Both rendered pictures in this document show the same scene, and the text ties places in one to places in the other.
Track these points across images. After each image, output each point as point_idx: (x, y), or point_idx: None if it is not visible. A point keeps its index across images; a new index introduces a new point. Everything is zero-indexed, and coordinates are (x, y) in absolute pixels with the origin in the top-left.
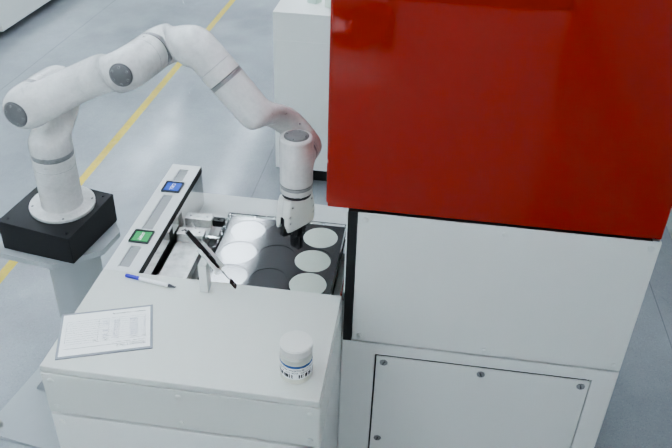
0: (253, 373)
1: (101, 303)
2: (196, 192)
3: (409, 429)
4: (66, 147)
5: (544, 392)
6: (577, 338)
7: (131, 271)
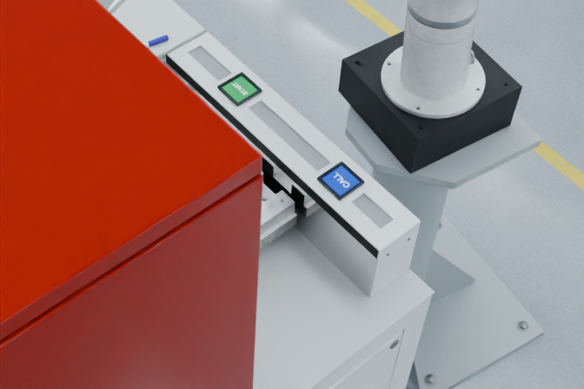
0: None
1: (141, 2)
2: (347, 245)
3: None
4: None
5: None
6: None
7: (175, 49)
